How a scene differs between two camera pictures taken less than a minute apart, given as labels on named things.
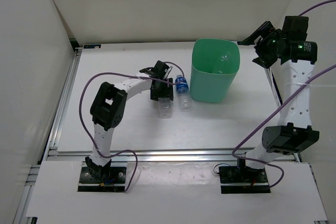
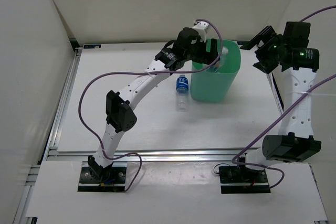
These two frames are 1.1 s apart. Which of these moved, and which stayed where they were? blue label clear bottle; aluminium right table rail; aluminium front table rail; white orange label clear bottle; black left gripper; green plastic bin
Moved: white orange label clear bottle; black left gripper
Stayed: aluminium right table rail; aluminium front table rail; green plastic bin; blue label clear bottle
